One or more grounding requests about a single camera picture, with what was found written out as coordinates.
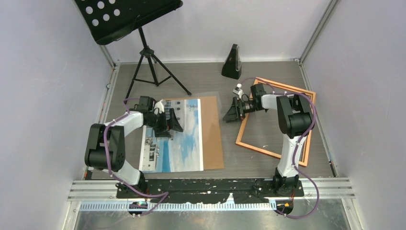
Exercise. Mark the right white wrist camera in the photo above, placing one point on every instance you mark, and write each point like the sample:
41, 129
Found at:
238, 91

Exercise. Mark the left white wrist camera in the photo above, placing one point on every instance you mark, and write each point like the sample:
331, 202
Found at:
159, 107

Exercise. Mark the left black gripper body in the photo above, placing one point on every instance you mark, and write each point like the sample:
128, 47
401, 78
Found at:
159, 122

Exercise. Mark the brown cardboard backing board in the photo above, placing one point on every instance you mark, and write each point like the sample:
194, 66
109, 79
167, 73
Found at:
212, 153

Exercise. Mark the orange wooden picture frame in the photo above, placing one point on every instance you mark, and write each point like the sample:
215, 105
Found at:
297, 123

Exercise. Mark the black metronome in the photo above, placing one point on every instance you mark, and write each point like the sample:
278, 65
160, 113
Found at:
232, 65

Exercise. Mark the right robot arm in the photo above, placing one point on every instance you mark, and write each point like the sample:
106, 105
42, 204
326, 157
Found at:
286, 173

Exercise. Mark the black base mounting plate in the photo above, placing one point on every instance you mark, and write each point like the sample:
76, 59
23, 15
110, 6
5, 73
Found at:
214, 191

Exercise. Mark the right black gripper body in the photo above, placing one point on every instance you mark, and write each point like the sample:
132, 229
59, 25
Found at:
247, 107

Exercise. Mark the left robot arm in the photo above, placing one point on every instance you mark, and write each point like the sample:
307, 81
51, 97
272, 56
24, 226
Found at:
105, 149

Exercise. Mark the black music stand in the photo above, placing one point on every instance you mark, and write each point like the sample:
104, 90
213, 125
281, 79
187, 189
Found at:
111, 20

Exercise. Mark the building and sky photo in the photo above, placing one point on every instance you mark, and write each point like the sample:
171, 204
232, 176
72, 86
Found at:
183, 152

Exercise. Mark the white slotted cable duct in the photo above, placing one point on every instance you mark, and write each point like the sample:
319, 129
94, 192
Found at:
144, 206

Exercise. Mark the clear acrylic sheet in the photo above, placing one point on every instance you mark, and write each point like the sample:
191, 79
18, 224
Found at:
220, 104

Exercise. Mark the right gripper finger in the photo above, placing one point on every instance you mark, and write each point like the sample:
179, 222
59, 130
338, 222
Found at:
233, 104
231, 114

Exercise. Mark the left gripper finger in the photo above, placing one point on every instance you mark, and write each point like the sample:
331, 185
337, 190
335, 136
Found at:
164, 134
173, 121

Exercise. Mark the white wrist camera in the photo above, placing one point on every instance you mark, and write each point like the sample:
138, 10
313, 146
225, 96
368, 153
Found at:
159, 107
238, 91

